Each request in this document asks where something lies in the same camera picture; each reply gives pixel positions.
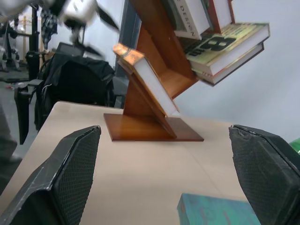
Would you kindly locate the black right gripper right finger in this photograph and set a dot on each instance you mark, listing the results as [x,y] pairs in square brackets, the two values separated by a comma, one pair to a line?
[264,173]

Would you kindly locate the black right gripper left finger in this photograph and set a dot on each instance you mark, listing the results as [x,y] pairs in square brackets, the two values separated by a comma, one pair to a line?
[70,168]

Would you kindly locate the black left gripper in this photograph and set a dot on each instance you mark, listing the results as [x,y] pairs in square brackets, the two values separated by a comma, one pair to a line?
[75,29]

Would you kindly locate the teal cover book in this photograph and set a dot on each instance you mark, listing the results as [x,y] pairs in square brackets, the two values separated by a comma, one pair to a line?
[211,211]

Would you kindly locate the orange cover book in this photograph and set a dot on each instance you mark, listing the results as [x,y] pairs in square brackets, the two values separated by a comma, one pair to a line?
[152,82]

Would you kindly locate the wooden slanted bookshelf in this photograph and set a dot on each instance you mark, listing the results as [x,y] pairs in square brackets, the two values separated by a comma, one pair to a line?
[140,105]

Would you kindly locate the white book with Design spine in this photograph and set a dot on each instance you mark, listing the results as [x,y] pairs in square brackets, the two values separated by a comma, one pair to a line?
[194,16]

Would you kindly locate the dark maroon cover book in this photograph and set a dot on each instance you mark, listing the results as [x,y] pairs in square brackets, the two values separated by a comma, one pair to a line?
[236,70]

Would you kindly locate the yellow book with big 8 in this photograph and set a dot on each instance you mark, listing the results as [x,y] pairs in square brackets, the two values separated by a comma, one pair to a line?
[234,54]

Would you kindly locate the red cover book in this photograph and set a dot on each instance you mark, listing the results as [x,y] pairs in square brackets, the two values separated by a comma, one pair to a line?
[222,11]

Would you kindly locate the dark monitor screen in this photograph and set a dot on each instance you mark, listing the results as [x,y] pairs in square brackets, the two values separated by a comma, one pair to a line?
[69,49]

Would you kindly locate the green object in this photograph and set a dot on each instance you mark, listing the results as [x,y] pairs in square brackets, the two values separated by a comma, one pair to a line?
[295,145]

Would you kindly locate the plaid shirt hanging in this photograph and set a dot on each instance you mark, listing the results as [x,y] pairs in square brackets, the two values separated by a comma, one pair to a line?
[49,25]

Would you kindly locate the black chair with black jacket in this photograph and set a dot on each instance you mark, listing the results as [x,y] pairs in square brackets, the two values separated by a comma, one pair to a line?
[77,79]

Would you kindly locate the black equipment stand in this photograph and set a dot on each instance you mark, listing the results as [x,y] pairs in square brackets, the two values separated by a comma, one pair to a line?
[33,39]

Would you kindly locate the person leg in grey trousers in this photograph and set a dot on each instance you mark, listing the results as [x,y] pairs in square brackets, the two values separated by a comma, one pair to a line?
[7,138]

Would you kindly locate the black plastic chair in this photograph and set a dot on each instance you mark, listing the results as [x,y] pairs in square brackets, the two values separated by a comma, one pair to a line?
[23,107]

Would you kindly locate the background humanoid robot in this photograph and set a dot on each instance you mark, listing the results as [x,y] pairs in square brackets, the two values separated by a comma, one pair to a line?
[9,49]

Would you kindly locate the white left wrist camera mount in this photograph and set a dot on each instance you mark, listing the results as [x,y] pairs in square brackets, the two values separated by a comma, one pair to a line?
[77,10]

